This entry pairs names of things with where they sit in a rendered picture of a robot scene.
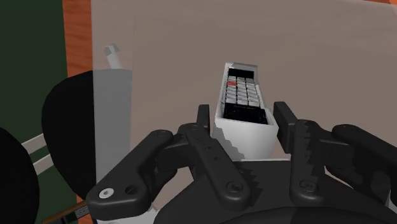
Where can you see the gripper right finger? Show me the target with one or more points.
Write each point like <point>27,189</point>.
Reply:
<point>307,161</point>

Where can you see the white remote control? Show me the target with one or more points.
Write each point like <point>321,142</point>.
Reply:
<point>248,139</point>

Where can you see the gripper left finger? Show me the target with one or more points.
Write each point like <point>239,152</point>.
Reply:
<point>214,164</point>

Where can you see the dark green rug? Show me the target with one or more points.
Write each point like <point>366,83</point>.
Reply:
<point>31,46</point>

